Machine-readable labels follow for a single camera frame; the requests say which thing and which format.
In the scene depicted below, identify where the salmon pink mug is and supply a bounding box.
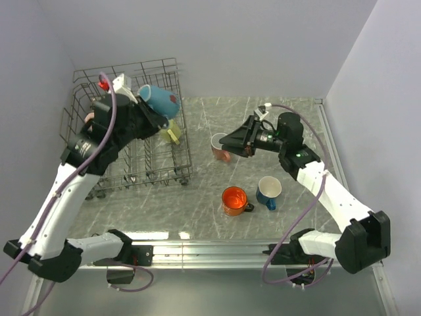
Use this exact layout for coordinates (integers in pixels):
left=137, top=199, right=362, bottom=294
left=210, top=133, right=231, bottom=163

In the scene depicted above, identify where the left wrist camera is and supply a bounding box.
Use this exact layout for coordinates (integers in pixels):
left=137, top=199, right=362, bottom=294
left=99, top=73, right=138, bottom=104

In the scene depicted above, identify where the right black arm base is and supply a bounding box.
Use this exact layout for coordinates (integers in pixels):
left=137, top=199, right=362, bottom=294
left=270, top=242, right=325, bottom=265

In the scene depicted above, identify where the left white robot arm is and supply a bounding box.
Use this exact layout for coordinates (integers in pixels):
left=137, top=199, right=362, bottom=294
left=3, top=94, right=168, bottom=283

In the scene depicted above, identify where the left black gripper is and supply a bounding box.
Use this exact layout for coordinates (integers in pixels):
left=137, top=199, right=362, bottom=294
left=114, top=94, right=166, bottom=149

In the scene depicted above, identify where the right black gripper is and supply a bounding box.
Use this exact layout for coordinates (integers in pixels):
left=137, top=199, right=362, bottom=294
left=219, top=115, right=287, bottom=159

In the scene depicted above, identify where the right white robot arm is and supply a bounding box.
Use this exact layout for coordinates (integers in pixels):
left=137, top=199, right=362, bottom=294
left=220, top=107, right=391, bottom=274

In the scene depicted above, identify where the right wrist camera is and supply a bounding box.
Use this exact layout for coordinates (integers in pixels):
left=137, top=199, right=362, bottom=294
left=254, top=103, right=272, bottom=121

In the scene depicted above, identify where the light blue yellow-inside mug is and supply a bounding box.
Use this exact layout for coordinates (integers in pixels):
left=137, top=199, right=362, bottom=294
left=137, top=84, right=153, bottom=102

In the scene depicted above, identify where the dark blue white-inside mug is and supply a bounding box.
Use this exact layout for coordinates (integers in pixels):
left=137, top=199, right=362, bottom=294
left=256, top=176, right=282, bottom=211

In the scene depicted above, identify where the pale yellow mug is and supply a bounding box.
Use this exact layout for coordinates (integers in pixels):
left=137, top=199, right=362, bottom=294
left=159, top=119, right=182, bottom=145

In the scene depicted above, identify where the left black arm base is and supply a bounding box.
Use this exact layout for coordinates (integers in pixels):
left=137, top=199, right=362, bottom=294
left=93, top=244, right=154, bottom=267

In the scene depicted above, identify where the blue patterned mug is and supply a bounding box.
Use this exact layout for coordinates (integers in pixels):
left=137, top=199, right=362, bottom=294
left=146, top=85, right=181, bottom=120

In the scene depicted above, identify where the light pink mug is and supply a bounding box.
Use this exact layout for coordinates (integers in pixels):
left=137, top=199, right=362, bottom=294
left=84, top=112, right=95, bottom=123

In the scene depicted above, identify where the orange enamel mug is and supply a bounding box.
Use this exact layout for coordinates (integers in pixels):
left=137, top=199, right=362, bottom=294
left=222, top=186, right=255, bottom=217

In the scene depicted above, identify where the aluminium mounting rail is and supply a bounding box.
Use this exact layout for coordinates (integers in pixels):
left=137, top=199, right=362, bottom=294
left=36, top=238, right=384, bottom=271

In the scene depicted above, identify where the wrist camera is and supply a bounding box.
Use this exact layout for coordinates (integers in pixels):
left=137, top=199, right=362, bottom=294
left=99, top=73, right=138, bottom=104
left=254, top=103, right=272, bottom=121

